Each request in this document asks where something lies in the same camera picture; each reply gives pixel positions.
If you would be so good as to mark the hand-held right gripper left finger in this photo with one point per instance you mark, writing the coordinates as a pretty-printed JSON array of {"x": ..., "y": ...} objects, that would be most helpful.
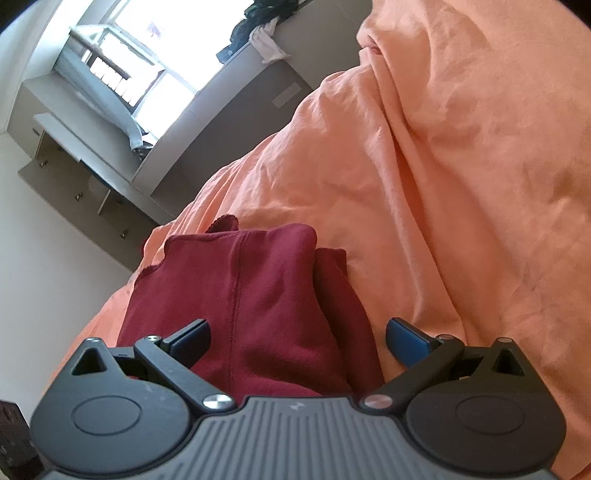
[{"x": 191, "y": 341}]

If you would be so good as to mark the purple hanging garment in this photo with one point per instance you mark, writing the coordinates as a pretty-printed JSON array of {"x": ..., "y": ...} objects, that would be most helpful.
[{"x": 153, "y": 30}]

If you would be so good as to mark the open grey cabinet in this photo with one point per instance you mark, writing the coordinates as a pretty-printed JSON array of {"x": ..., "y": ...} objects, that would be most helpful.
[{"x": 78, "y": 184}]

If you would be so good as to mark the white wall socket plate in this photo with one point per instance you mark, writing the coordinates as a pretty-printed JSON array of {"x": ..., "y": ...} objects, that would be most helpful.
[{"x": 286, "y": 94}]

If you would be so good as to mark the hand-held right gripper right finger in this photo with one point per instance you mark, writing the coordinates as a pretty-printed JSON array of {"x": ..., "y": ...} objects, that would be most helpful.
[{"x": 406, "y": 344}]

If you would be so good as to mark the pile of dark clothes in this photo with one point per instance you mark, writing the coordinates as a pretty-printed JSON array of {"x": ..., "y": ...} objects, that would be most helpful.
[{"x": 249, "y": 23}]

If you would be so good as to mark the orange blanket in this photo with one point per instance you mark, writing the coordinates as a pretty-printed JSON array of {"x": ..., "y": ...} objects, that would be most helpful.
[{"x": 461, "y": 184}]

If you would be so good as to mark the white cloth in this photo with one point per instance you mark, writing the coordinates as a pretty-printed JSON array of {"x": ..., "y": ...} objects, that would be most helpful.
[{"x": 268, "y": 44}]

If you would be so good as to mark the grey window seat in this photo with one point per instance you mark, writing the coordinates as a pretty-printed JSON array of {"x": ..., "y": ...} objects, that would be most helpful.
[{"x": 240, "y": 115}]

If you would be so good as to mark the maroon shirt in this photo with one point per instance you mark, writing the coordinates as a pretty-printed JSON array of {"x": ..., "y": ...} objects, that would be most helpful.
[{"x": 277, "y": 300}]

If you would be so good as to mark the grey-blue curtain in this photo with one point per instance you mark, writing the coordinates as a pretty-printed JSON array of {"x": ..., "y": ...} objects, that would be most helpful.
[{"x": 101, "y": 87}]

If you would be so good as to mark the window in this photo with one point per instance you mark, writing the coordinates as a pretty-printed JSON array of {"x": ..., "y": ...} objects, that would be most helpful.
[{"x": 138, "y": 55}]

